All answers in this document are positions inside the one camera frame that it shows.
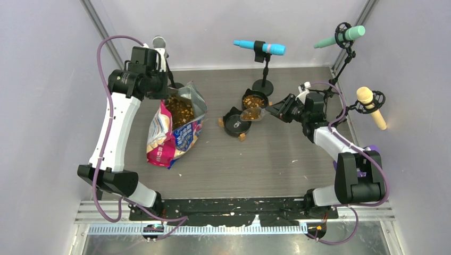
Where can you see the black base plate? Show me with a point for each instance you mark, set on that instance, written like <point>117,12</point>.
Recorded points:
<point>234,212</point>

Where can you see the yellow microphone tripod stand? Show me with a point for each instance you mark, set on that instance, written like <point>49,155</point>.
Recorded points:
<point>359,107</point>

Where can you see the kibble in far bowl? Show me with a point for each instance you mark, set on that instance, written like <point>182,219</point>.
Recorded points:
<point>252,101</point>

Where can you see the colourful pet food bag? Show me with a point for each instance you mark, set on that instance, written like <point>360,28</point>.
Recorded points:
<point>165,145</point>

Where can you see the purple metronome box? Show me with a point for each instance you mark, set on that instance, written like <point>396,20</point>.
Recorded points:
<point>370,148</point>

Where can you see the far black pet bowl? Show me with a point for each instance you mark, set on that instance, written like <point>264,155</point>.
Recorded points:
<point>258,94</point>

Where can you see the green microphone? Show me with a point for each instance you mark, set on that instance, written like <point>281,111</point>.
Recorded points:
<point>348,35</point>

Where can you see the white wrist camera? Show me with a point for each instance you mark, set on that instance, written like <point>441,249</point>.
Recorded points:
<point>303,89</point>
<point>156,58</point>

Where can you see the near black pet bowl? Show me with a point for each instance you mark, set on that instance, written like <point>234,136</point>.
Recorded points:
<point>233,125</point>

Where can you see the round silver microphone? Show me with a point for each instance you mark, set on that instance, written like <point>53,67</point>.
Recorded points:
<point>159,42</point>

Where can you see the kibble inside bag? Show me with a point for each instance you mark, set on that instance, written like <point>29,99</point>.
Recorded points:
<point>181,111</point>

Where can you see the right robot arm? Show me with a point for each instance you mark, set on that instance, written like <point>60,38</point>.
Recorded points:
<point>359,179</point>

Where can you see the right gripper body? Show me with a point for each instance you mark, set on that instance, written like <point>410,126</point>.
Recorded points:
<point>294,111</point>

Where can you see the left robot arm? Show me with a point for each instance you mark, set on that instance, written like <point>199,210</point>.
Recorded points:
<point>145,76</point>

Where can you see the clear plastic scoop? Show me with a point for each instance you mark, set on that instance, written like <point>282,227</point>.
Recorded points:
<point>253,114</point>

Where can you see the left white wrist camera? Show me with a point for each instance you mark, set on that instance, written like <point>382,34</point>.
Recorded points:
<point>156,58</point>

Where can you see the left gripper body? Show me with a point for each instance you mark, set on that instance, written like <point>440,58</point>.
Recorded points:
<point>163,93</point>

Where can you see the black pet bowl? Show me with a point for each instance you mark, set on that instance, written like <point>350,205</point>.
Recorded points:
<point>233,125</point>
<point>258,94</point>

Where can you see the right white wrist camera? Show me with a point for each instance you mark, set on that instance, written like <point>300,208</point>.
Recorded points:
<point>303,89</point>

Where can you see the yellow microphone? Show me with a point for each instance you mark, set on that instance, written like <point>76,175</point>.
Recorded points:
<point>364,95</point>

